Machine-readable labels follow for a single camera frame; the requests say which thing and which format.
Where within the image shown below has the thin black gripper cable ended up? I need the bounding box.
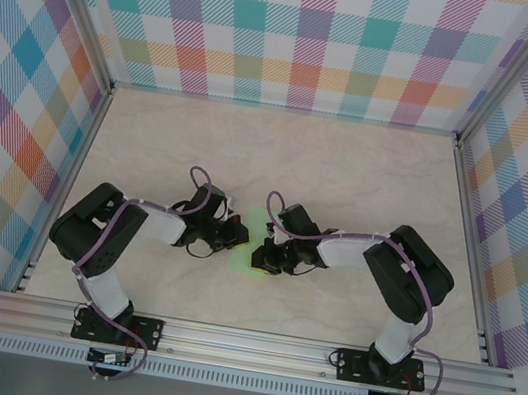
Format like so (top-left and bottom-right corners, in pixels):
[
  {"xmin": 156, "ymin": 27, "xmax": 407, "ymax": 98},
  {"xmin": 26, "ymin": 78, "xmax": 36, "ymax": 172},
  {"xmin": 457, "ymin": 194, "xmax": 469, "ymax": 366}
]
[
  {"xmin": 293, "ymin": 258, "xmax": 330, "ymax": 283},
  {"xmin": 182, "ymin": 237, "xmax": 217, "ymax": 261}
]

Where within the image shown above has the wide aluminium mounting rail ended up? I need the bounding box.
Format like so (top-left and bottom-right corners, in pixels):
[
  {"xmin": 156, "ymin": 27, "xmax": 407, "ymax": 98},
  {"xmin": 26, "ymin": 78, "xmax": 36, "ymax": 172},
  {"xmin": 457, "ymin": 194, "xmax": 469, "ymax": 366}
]
[{"xmin": 0, "ymin": 284, "xmax": 528, "ymax": 395}]

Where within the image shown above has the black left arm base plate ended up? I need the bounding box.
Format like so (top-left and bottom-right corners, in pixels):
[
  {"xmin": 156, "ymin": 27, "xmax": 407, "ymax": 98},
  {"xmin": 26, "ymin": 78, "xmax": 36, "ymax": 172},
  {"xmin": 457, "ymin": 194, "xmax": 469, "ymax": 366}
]
[{"xmin": 69, "ymin": 305, "xmax": 167, "ymax": 355}]

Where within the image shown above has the slotted grey cable duct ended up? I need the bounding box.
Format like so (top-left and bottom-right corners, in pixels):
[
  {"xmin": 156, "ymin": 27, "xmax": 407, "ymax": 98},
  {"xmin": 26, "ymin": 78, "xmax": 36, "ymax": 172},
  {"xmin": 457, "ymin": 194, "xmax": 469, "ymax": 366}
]
[{"xmin": 0, "ymin": 328, "xmax": 373, "ymax": 395}]

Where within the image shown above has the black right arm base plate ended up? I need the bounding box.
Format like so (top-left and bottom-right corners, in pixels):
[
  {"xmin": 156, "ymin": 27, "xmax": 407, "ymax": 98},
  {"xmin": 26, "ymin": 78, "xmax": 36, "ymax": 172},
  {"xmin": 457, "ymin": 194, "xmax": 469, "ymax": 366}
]
[{"xmin": 332, "ymin": 345, "xmax": 429, "ymax": 395}]

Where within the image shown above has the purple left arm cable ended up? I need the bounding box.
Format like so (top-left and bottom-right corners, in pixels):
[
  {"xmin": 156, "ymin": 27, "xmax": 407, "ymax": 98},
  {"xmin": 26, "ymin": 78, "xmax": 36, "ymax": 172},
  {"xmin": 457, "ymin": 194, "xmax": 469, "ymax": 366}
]
[{"xmin": 54, "ymin": 147, "xmax": 219, "ymax": 394}]

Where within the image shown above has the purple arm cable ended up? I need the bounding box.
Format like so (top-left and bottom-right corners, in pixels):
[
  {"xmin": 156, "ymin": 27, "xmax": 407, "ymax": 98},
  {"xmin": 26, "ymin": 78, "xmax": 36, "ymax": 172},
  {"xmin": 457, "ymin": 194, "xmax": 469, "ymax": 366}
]
[
  {"xmin": 233, "ymin": 188, "xmax": 470, "ymax": 395},
  {"xmin": 54, "ymin": 147, "xmax": 219, "ymax": 394}
]

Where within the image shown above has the aluminium table edge rail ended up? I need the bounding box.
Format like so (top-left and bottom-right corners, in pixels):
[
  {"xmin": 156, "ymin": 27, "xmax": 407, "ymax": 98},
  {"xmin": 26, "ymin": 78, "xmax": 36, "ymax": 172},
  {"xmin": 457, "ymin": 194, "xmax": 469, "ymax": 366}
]
[
  {"xmin": 12, "ymin": 74, "xmax": 117, "ymax": 305},
  {"xmin": 418, "ymin": 140, "xmax": 528, "ymax": 369}
]

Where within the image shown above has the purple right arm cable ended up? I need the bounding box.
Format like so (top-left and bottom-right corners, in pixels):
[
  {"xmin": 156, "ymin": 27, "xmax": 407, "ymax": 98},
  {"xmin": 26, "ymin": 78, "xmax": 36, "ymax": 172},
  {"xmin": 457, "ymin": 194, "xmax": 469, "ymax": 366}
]
[{"xmin": 233, "ymin": 188, "xmax": 470, "ymax": 395}]

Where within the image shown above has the aluminium frame post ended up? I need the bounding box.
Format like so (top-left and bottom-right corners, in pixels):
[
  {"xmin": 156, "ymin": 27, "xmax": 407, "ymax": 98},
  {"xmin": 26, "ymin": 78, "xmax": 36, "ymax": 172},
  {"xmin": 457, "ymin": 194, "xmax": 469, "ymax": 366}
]
[
  {"xmin": 18, "ymin": 0, "xmax": 131, "ymax": 95},
  {"xmin": 452, "ymin": 0, "xmax": 528, "ymax": 159}
]

